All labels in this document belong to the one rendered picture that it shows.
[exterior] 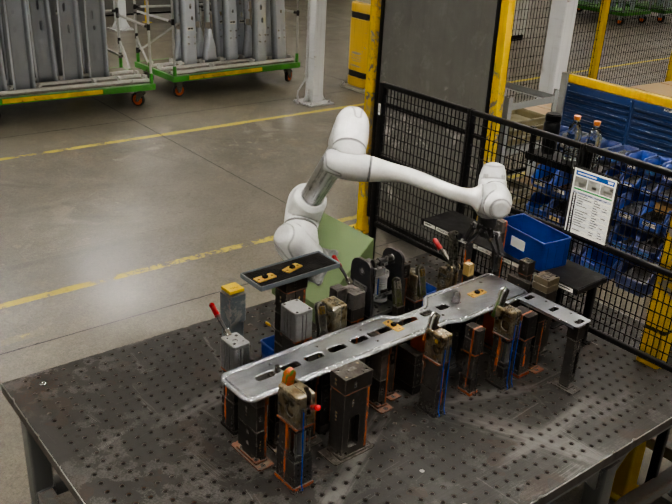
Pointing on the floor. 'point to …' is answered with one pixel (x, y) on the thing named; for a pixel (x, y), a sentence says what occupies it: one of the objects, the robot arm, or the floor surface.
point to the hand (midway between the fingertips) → (481, 262)
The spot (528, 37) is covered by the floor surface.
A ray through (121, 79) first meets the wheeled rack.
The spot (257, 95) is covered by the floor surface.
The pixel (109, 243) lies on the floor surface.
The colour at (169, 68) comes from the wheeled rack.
